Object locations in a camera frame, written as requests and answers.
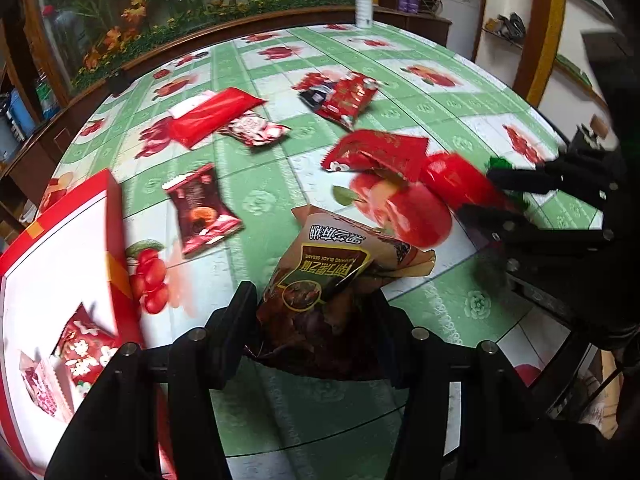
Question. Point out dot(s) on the green flat item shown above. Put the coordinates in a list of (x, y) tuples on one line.
[(575, 70)]

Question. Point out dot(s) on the flower mural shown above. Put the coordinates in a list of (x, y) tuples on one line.
[(175, 5)]

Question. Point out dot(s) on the wooden shelf unit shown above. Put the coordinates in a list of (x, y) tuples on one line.
[(30, 170)]

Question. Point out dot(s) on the red packet with green end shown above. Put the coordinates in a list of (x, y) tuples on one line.
[(460, 180)]

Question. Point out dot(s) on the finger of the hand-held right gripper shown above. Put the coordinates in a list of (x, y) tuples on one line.
[(495, 227), (530, 176)]

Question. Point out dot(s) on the clear plastic bottle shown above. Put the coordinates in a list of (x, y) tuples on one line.
[(46, 96)]

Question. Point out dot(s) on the pink snack packet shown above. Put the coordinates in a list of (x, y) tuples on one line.
[(45, 385)]

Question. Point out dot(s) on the pink white packet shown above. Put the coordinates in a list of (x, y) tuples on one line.
[(185, 105)]

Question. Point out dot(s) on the white spray bottle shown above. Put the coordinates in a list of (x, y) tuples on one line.
[(363, 2)]

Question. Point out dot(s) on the blue bottle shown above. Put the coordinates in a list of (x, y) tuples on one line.
[(21, 115)]

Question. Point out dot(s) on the brown snack packet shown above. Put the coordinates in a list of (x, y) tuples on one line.
[(325, 270)]

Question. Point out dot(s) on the red snack packet white print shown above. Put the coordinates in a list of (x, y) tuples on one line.
[(350, 95)]

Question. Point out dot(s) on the small red snack packet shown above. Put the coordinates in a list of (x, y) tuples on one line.
[(310, 81)]

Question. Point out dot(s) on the red gift box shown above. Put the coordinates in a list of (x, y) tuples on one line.
[(55, 240)]

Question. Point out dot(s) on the green fruit print tablecloth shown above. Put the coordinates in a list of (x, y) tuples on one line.
[(450, 110)]

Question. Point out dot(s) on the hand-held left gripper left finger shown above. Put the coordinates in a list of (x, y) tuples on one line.
[(235, 320)]

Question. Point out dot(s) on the dark red snack packet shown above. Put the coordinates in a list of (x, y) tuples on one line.
[(200, 210)]

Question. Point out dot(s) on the red white candy packet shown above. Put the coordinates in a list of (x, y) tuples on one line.
[(255, 130)]

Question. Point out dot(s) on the dark tool pile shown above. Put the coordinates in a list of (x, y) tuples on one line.
[(510, 25)]

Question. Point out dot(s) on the red gold snack packet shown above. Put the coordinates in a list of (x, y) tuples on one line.
[(380, 152)]

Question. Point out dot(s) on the black clamp with tan block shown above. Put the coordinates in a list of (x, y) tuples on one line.
[(590, 135)]

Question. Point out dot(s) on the wooden cabinet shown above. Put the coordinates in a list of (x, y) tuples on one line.
[(420, 30)]

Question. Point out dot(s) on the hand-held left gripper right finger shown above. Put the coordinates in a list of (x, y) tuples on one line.
[(386, 325)]

